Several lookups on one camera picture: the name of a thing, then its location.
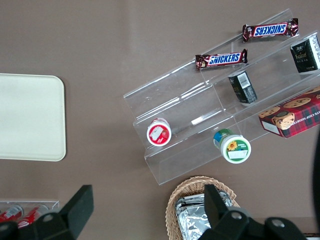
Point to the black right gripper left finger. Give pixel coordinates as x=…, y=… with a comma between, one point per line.
x=75, y=210

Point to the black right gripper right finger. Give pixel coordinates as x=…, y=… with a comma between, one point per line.
x=220, y=215

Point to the tan wicker basket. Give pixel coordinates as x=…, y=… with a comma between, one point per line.
x=175, y=200

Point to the cream rectangular plastic tray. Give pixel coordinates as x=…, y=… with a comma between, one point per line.
x=30, y=117

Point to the clear acrylic can holder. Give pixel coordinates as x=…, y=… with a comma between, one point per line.
x=53, y=203

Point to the silver foil wrapped pack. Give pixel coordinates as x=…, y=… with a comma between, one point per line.
x=192, y=221
x=192, y=198

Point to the red soda can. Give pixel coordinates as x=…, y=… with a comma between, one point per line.
x=10, y=212
x=30, y=215

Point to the green lid sunflower cup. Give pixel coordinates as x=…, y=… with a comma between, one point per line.
x=233, y=147

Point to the red lid strawberry yogurt cup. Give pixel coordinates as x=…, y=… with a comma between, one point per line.
x=159, y=133

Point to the clear acrylic tiered display stand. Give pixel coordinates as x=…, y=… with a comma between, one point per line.
x=180, y=105

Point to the red tartan cookie box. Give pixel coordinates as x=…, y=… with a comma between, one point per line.
x=292, y=117

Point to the small black carton with barcode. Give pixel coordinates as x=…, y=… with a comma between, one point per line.
x=243, y=87

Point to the brown Snickers chocolate bar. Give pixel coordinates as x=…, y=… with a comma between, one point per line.
x=222, y=59
x=271, y=29

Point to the small black carton gold print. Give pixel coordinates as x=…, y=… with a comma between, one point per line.
x=305, y=56

